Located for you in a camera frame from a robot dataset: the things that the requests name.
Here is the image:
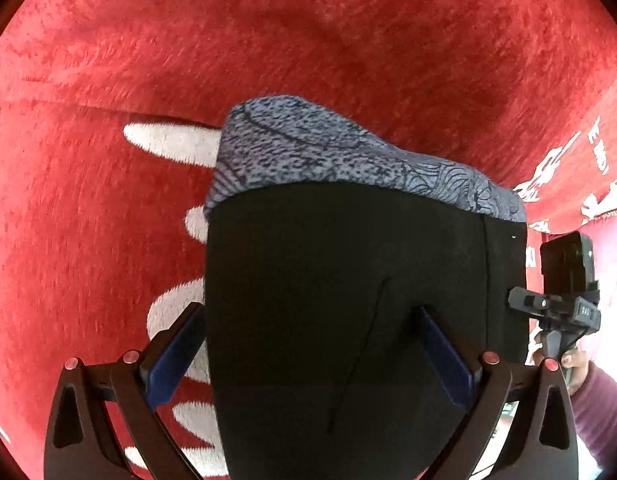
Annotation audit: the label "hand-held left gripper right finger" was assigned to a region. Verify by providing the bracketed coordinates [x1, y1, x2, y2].
[417, 305, 580, 480]

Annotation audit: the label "black pants with patterned waistband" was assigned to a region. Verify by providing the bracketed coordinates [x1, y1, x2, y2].
[203, 94, 532, 480]

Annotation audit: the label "red blanket with white print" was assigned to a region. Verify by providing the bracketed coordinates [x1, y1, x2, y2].
[0, 0, 617, 480]

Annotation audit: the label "person's right hand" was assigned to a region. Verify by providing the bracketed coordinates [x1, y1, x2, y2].
[531, 327, 595, 397]

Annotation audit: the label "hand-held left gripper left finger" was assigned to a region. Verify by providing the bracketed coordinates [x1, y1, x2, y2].
[42, 301, 208, 480]

